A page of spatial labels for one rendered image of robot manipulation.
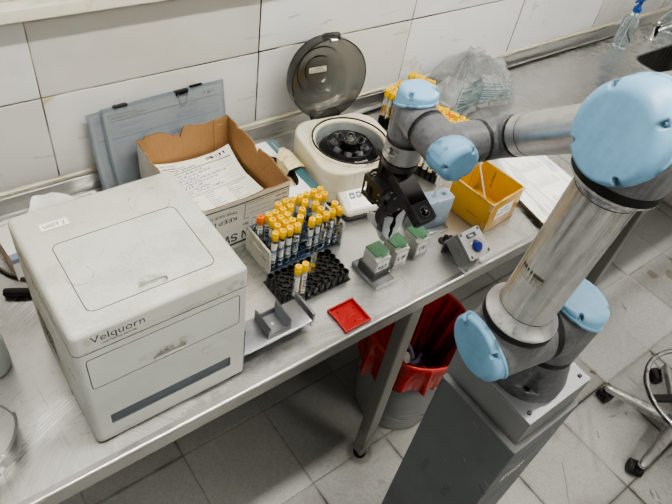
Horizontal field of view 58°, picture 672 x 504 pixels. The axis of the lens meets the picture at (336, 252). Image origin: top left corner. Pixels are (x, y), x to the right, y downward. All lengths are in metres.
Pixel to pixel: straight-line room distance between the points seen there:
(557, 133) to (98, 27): 0.91
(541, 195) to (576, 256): 0.93
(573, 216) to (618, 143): 0.13
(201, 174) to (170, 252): 0.54
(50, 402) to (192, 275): 0.39
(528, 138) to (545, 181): 0.79
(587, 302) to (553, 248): 0.25
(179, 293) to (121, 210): 0.20
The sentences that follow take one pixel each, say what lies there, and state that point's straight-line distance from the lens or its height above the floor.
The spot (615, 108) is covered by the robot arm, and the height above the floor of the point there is 1.57.
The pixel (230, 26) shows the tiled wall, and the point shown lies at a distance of 1.51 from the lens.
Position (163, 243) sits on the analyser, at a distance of 0.99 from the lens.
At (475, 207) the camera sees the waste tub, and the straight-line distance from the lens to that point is 1.55.
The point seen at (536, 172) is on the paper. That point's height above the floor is 0.89.
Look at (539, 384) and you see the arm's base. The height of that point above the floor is 1.00.
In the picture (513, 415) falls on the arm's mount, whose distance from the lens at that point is 1.19.
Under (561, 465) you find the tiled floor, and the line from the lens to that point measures 2.34.
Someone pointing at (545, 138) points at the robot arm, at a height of 1.38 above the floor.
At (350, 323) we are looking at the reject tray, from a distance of 1.28.
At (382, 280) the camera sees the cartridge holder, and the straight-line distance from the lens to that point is 1.36.
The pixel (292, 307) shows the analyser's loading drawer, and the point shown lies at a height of 0.91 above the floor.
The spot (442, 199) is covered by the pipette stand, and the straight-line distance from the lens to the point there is 1.47.
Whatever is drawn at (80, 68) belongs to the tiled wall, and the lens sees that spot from 1.41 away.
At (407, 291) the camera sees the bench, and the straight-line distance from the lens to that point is 1.37.
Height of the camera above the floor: 1.88
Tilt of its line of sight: 45 degrees down
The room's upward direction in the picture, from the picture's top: 11 degrees clockwise
